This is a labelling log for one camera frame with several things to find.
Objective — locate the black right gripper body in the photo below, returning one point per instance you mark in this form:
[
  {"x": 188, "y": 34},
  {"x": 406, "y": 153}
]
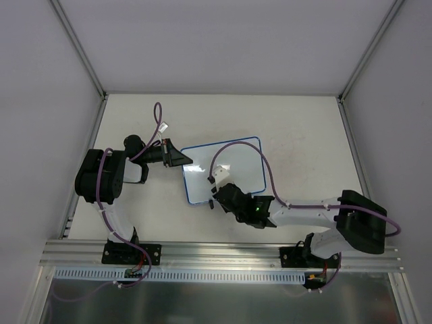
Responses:
[{"x": 222, "y": 195}]

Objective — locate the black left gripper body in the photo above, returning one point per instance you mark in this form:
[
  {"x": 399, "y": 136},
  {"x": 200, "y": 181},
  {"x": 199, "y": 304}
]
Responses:
[{"x": 166, "y": 152}]

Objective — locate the blue framed whiteboard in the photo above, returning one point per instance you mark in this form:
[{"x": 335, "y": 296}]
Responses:
[{"x": 243, "y": 163}]

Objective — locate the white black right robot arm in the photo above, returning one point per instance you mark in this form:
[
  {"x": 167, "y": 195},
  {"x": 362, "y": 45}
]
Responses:
[{"x": 350, "y": 222}]

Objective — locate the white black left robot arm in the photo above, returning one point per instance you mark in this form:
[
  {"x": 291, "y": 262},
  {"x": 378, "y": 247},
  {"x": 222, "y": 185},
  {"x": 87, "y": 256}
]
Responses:
[{"x": 100, "y": 180}]

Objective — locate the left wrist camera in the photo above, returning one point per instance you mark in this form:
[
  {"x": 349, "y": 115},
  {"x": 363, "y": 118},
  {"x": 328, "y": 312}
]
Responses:
[{"x": 162, "y": 127}]

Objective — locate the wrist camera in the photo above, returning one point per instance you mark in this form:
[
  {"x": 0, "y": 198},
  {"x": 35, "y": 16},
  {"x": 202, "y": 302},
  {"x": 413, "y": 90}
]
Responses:
[
  {"x": 162, "y": 127},
  {"x": 220, "y": 176}
]

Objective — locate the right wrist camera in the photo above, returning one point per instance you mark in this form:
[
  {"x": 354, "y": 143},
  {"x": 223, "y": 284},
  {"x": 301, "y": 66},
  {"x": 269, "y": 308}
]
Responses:
[{"x": 220, "y": 176}]

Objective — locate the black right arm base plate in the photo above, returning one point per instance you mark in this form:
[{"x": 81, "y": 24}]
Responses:
[{"x": 300, "y": 257}]

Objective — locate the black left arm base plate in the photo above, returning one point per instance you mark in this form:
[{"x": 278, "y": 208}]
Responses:
[{"x": 123, "y": 254}]

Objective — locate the slotted white cable duct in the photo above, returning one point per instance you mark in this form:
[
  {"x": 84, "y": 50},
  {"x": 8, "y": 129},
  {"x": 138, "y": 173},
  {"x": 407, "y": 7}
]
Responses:
[{"x": 182, "y": 275}]

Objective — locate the aluminium front rail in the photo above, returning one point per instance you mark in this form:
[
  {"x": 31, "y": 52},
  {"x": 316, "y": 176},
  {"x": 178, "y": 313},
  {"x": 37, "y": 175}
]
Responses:
[{"x": 222, "y": 256}]

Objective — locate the left aluminium frame post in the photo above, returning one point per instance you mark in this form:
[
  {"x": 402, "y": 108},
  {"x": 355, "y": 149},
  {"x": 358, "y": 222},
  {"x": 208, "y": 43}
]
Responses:
[{"x": 70, "y": 32}]

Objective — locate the aluminium frame post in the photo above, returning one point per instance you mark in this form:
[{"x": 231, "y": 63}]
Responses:
[
  {"x": 70, "y": 32},
  {"x": 372, "y": 45}
]

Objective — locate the right aluminium frame post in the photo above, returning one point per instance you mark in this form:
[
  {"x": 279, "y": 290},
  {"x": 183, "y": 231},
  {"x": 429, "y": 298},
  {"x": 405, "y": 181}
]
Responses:
[{"x": 372, "y": 45}]

